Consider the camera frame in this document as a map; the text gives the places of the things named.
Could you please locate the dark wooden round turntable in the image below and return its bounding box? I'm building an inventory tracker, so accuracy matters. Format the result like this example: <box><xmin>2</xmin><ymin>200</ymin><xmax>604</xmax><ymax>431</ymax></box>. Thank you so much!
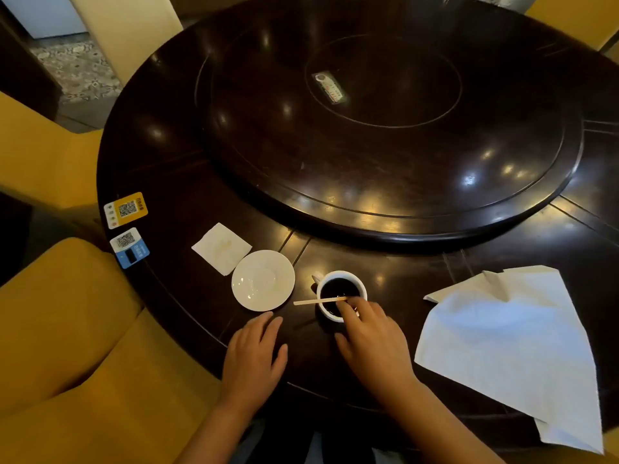
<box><xmin>194</xmin><ymin>4</ymin><xmax>585</xmax><ymax>243</ymax></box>

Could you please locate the person's right forearm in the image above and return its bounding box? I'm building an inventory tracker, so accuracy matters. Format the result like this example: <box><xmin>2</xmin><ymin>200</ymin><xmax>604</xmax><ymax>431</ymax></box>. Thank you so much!
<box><xmin>381</xmin><ymin>376</ymin><xmax>506</xmax><ymax>464</ymax></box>

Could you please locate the white round saucer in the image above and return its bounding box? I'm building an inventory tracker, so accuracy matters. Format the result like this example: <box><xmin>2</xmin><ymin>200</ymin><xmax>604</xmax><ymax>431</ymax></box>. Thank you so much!
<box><xmin>231</xmin><ymin>249</ymin><xmax>296</xmax><ymax>313</ymax></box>

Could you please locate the dark wooden cabinet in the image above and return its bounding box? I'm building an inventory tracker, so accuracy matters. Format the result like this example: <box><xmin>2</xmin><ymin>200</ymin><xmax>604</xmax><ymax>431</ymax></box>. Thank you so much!
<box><xmin>0</xmin><ymin>4</ymin><xmax>64</xmax><ymax>122</ymax></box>

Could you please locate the large white cloth napkin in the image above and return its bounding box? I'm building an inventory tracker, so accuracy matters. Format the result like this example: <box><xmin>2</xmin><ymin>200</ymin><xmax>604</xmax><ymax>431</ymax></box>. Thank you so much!
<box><xmin>414</xmin><ymin>265</ymin><xmax>605</xmax><ymax>455</ymax></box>

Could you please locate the black coffee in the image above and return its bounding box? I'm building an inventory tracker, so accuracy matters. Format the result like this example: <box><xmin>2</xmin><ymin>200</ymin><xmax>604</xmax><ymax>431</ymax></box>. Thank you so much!
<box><xmin>319</xmin><ymin>278</ymin><xmax>362</xmax><ymax>317</ymax></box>

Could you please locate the person's left forearm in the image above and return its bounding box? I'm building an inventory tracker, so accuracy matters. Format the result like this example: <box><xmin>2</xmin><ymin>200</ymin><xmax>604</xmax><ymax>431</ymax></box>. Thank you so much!
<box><xmin>175</xmin><ymin>400</ymin><xmax>254</xmax><ymax>464</ymax></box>

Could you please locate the small pale label sticker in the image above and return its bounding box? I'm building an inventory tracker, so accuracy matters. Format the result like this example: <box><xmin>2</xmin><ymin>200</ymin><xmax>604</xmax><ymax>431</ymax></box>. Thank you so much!
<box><xmin>312</xmin><ymin>70</ymin><xmax>350</xmax><ymax>106</ymax></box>

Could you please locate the person's right hand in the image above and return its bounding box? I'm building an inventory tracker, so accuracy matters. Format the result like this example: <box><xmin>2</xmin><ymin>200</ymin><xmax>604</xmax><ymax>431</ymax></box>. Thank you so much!
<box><xmin>334</xmin><ymin>296</ymin><xmax>419</xmax><ymax>402</ymax></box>

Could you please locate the person's dark clothing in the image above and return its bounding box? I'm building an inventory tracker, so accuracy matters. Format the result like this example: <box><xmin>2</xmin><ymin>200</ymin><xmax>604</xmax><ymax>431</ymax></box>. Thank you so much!
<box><xmin>230</xmin><ymin>414</ymin><xmax>406</xmax><ymax>464</ymax></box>

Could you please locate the white coffee cup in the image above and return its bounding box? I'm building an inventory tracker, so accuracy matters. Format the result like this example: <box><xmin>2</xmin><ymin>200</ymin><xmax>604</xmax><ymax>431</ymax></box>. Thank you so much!
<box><xmin>311</xmin><ymin>270</ymin><xmax>368</xmax><ymax>324</ymax></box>

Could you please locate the small white paper napkin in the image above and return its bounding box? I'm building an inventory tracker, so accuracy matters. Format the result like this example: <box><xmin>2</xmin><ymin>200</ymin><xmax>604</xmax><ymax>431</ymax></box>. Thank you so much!
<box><xmin>191</xmin><ymin>222</ymin><xmax>253</xmax><ymax>277</ymax></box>

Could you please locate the blue code sticker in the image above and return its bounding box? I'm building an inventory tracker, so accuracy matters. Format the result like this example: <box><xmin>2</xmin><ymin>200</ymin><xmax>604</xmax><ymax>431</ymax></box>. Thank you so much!
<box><xmin>109</xmin><ymin>227</ymin><xmax>151</xmax><ymax>270</ymax></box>

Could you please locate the person's left hand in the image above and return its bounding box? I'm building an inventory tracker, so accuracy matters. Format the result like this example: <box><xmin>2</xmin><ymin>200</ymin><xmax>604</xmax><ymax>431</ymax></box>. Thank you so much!
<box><xmin>220</xmin><ymin>311</ymin><xmax>289</xmax><ymax>416</ymax></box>

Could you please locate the yellow code sticker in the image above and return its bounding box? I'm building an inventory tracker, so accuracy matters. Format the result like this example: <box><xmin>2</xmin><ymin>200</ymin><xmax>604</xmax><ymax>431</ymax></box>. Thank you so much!
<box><xmin>103</xmin><ymin>191</ymin><xmax>149</xmax><ymax>230</ymax></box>

